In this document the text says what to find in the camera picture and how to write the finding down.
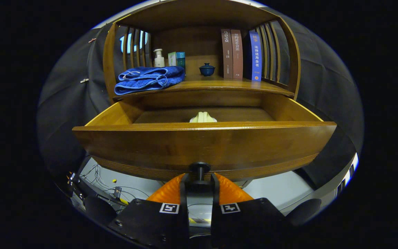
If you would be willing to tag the brown wooden cabinet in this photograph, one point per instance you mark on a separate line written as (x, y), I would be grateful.
(192, 41)

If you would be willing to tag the reddish brown book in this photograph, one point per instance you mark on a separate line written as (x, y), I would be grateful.
(237, 52)

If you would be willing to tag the wooden drawer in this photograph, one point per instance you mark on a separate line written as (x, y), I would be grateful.
(202, 145)

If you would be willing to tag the black drawer knob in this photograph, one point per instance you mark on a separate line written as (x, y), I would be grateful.
(200, 167)

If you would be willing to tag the dark brown book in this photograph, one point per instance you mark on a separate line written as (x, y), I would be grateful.
(226, 52)

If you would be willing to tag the pale green oval soap dish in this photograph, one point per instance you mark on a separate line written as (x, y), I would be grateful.
(202, 118)

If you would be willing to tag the teal capped bottle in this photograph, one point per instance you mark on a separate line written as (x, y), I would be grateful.
(180, 58)

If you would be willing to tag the blue folded towel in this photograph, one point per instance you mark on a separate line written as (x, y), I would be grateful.
(143, 81)

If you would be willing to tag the wooden countertop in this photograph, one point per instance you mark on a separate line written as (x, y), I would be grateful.
(212, 84)

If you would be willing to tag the blue book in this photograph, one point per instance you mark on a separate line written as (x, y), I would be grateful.
(255, 55)

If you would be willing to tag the white pump bottle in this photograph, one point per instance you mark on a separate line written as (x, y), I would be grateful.
(159, 61)

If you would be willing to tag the white and green tube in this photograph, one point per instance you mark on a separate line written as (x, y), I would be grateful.
(171, 59)

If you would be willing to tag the black backdrop cloth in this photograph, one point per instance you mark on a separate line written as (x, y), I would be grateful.
(323, 86)

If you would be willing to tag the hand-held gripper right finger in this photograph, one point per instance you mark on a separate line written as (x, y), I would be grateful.
(215, 193)

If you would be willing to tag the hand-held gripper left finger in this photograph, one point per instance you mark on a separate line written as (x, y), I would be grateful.
(184, 193)

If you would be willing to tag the dark blue lidded teacup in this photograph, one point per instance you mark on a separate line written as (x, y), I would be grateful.
(206, 70)

